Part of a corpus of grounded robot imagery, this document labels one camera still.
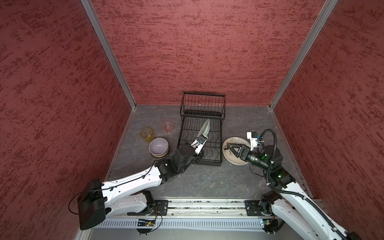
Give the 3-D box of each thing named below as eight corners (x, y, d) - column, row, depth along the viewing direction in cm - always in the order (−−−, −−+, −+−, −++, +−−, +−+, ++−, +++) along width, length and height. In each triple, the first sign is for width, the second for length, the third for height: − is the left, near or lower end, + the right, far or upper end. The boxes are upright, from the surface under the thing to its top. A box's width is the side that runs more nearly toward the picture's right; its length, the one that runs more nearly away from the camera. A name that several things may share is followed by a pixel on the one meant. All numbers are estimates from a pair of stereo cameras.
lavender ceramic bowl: (149, 154, 95) (145, 147, 87) (158, 142, 100) (155, 135, 93) (163, 161, 92) (160, 155, 84) (172, 149, 97) (170, 141, 90)
